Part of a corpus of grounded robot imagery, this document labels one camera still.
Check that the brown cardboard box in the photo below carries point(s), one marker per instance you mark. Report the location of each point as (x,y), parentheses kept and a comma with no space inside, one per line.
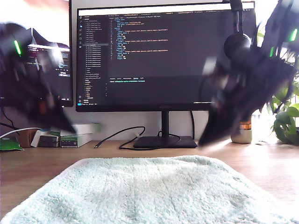
(26,138)

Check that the black headphones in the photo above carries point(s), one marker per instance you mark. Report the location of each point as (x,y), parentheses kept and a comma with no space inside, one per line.
(236,46)

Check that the green leafy plant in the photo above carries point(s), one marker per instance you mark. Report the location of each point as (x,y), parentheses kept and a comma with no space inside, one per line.
(285,121)

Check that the white flat box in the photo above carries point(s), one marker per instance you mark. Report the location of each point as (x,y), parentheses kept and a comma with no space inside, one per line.
(86,128)

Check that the white box with green label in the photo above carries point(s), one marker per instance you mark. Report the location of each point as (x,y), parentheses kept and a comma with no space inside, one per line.
(74,141)

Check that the arm pale camera box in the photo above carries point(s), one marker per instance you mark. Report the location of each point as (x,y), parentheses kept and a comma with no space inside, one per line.
(209,66)

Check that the smaller black monitor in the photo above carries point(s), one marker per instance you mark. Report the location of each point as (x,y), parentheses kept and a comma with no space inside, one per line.
(66,70)

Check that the pale pot with amber glass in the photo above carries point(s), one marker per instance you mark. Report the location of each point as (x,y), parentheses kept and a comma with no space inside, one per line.
(244,137)

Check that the small white box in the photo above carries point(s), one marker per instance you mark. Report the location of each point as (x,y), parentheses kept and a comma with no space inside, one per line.
(36,137)

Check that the green bag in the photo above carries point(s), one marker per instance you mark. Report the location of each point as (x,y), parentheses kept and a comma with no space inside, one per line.
(9,143)

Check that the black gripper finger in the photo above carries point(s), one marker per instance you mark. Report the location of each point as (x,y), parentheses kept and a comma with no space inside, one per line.
(53,119)
(224,123)

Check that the pale green fluffy tea towel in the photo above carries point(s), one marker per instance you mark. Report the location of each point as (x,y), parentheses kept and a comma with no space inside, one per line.
(149,193)

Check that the large black monitor with stand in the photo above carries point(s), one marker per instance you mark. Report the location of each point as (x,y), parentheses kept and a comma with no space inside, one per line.
(151,70)

